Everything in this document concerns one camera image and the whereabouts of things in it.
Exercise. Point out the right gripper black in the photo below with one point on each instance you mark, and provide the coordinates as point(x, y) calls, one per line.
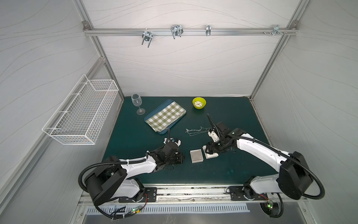
point(213, 147)

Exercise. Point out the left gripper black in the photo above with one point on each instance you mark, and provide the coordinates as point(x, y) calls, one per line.
point(177, 158)

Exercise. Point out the grey necklace display card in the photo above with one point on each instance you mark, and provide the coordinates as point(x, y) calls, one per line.
point(167, 140)

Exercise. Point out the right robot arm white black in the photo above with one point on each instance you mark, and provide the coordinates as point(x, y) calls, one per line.
point(293, 178)

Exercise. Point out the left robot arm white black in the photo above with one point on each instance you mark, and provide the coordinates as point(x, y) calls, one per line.
point(116, 179)

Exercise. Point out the green checked cloth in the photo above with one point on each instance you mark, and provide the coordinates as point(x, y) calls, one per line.
point(166, 116)

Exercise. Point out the white striped item in bowl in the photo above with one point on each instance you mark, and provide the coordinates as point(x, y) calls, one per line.
point(198, 104)

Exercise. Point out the yellow-green plastic bowl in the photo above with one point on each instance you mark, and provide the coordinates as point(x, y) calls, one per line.
point(201, 100)

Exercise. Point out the blue rectangular tray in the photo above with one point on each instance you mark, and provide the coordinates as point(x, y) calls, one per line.
point(156, 112)

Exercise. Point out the clear wine glass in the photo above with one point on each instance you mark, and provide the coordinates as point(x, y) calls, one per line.
point(137, 101)

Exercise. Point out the metal clamp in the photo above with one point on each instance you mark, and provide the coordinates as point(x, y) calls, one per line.
point(176, 30)
point(276, 31)
point(147, 36)
point(208, 30)

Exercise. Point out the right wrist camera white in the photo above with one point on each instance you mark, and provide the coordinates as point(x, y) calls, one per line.
point(214, 136)

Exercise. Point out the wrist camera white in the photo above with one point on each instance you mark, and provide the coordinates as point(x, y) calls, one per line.
point(176, 141)
point(214, 136)

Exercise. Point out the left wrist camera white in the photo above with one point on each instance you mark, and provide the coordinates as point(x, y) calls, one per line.
point(176, 141)

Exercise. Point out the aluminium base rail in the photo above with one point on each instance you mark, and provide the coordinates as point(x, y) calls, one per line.
point(189, 194)

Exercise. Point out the white slotted cable duct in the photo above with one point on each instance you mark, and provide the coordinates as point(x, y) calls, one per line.
point(219, 208)

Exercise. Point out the white wire basket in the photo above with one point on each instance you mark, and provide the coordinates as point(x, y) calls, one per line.
point(81, 116)

